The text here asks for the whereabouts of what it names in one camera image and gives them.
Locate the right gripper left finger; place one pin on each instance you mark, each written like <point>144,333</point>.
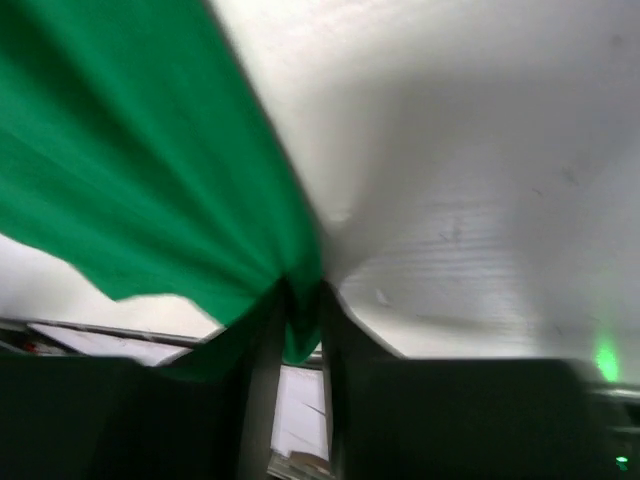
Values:
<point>253,386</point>

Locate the green t shirt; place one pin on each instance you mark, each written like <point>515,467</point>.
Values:
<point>134,148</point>

